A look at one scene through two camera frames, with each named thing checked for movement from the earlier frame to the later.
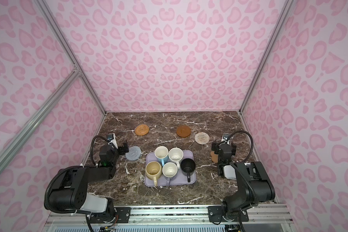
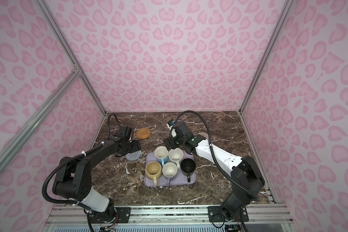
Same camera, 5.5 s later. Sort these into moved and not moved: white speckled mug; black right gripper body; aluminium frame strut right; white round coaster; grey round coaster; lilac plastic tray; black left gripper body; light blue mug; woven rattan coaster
Moved: black right gripper body; black left gripper body; woven rattan coaster
Not moved: white speckled mug; aluminium frame strut right; lilac plastic tray; light blue mug; grey round coaster; white round coaster
